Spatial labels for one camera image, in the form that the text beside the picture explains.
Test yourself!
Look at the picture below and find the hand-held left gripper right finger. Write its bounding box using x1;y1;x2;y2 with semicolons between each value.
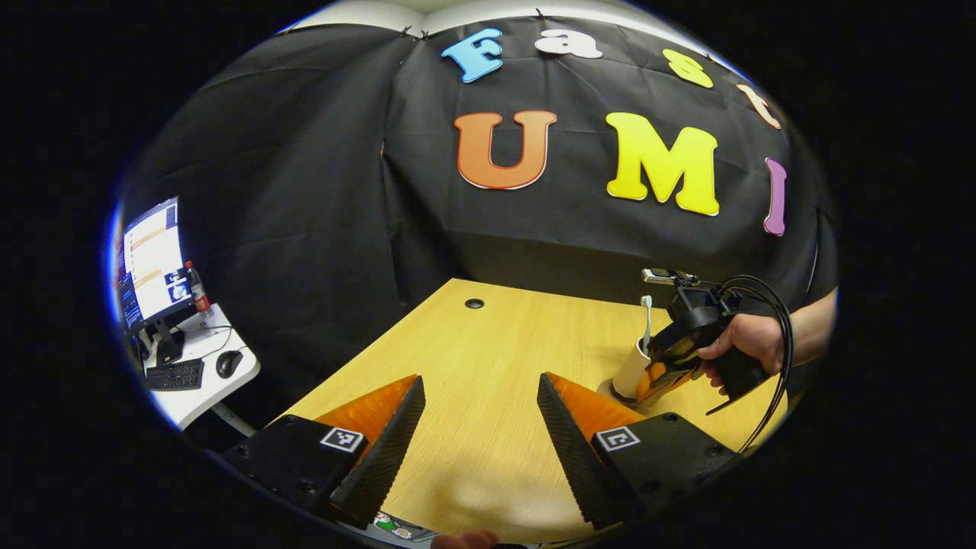
537;371;739;531

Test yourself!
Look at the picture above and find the red label drink bottle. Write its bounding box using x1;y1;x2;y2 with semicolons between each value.
185;261;213;317

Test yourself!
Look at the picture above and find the black keyboard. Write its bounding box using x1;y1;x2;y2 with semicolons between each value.
145;358;205;392

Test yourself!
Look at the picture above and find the computer monitor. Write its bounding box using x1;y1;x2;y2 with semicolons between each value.
114;197;191;336

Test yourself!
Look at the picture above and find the black backdrop cloth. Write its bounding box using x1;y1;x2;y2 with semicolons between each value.
114;15;840;428

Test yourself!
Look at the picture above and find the beige cup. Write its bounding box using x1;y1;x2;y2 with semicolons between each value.
612;335;655;403

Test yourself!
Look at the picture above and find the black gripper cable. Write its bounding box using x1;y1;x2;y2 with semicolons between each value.
717;274;794;454

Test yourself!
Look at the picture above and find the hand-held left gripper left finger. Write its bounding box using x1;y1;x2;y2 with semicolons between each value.
223;374;426;528

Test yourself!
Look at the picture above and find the wooden desktop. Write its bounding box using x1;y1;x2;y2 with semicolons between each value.
278;278;790;544

